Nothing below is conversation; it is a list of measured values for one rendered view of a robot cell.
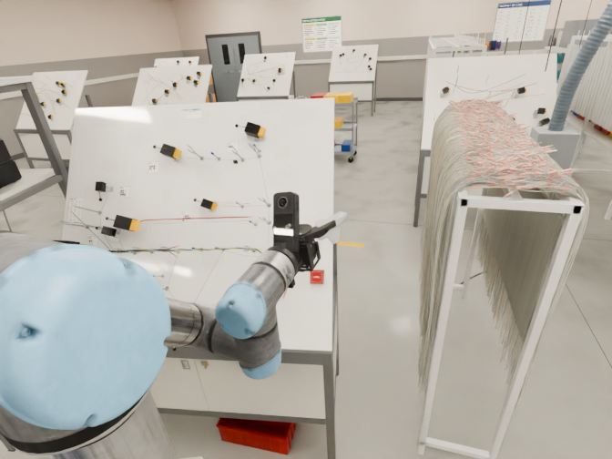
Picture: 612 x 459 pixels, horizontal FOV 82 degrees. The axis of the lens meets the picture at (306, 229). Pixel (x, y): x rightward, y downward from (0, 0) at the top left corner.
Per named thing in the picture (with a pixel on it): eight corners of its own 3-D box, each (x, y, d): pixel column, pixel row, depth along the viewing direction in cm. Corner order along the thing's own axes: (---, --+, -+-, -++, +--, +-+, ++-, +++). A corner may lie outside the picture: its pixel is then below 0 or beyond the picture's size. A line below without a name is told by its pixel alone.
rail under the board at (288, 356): (331, 365, 138) (331, 353, 135) (56, 351, 152) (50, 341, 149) (332, 354, 143) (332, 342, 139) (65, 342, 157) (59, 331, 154)
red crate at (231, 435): (288, 456, 186) (286, 441, 179) (220, 441, 195) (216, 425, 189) (301, 406, 211) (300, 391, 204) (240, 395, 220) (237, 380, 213)
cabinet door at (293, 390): (325, 420, 160) (321, 359, 141) (209, 413, 167) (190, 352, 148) (325, 415, 162) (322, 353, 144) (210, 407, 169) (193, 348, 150)
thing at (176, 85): (209, 193, 516) (183, 69, 437) (139, 189, 546) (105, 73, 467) (230, 176, 577) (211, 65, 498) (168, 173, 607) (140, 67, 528)
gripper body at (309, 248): (291, 254, 79) (266, 287, 69) (283, 219, 75) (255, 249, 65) (323, 256, 76) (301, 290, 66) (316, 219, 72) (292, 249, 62)
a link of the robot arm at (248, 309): (216, 338, 57) (206, 296, 53) (250, 296, 65) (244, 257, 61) (259, 351, 54) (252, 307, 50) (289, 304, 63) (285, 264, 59)
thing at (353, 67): (372, 116, 929) (374, 45, 850) (329, 116, 961) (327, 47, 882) (375, 110, 989) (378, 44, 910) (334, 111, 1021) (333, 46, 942)
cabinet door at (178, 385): (209, 411, 167) (190, 351, 149) (101, 403, 174) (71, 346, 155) (209, 407, 169) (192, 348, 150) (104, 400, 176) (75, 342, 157)
